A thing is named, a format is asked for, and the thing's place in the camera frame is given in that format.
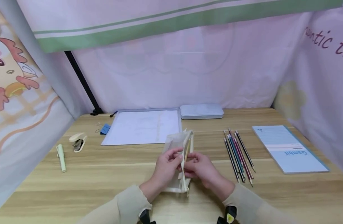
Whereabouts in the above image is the person's left hand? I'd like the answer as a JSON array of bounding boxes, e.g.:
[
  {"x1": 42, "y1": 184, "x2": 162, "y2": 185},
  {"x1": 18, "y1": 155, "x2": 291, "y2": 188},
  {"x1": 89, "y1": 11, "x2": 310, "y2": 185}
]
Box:
[{"x1": 150, "y1": 147, "x2": 185, "y2": 191}]

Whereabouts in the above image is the person's right hand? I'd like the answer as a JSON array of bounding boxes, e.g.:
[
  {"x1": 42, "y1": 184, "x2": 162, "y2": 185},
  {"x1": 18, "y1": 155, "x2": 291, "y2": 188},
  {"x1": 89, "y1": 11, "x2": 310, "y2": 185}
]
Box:
[{"x1": 183, "y1": 152, "x2": 235, "y2": 197}]

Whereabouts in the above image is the clear mesh zipper pouch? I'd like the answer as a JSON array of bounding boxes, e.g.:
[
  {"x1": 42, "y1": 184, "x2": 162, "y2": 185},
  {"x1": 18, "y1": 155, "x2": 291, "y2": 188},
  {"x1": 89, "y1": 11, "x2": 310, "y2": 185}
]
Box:
[{"x1": 162, "y1": 130, "x2": 195, "y2": 194}]

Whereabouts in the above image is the person's right forearm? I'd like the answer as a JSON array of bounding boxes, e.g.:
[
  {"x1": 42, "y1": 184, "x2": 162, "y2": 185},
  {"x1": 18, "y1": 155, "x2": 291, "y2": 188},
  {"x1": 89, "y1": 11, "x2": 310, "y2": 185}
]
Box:
[{"x1": 223, "y1": 183, "x2": 302, "y2": 224}]

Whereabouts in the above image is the person's left forearm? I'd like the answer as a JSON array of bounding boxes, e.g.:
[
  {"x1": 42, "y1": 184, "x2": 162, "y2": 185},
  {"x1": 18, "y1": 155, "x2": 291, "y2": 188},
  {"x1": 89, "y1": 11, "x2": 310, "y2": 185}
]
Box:
[{"x1": 76, "y1": 184, "x2": 153, "y2": 224}]

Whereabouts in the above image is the clear document folder with paper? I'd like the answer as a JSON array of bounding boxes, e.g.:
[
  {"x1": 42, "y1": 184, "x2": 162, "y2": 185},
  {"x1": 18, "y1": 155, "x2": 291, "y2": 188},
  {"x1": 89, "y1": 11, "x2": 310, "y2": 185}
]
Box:
[{"x1": 100, "y1": 109, "x2": 183, "y2": 146}]

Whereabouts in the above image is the row of coloured pencils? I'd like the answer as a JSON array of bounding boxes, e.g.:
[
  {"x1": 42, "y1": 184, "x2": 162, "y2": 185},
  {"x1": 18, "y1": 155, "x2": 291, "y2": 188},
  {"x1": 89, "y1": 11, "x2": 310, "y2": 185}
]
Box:
[{"x1": 223, "y1": 127, "x2": 257, "y2": 188}]

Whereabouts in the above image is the pale grey pencil tin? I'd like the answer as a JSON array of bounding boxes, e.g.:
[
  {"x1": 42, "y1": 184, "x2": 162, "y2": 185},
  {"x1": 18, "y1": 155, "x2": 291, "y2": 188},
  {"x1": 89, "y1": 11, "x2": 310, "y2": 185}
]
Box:
[{"x1": 180, "y1": 104, "x2": 225, "y2": 120}]

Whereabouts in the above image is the blue binder clip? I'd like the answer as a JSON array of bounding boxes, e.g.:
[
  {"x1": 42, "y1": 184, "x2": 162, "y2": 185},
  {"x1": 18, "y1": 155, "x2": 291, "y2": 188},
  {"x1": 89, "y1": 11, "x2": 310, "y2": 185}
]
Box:
[{"x1": 95, "y1": 123, "x2": 112, "y2": 135}]

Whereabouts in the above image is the light blue notepad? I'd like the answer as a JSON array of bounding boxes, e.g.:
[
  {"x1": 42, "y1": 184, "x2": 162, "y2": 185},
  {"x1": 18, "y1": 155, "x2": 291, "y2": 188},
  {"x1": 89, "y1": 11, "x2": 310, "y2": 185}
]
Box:
[{"x1": 252, "y1": 125, "x2": 330, "y2": 174}]

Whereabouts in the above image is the cream stapler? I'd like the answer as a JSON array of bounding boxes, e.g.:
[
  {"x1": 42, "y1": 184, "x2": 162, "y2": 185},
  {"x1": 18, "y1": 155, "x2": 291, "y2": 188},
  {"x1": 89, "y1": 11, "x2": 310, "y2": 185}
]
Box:
[{"x1": 68, "y1": 133, "x2": 88, "y2": 153}]

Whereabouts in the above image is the pale green pen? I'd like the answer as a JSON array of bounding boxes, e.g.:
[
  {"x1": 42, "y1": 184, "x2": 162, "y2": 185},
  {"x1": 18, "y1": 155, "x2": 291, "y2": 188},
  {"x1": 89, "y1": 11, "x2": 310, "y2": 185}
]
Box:
[{"x1": 56, "y1": 144, "x2": 67, "y2": 173}]

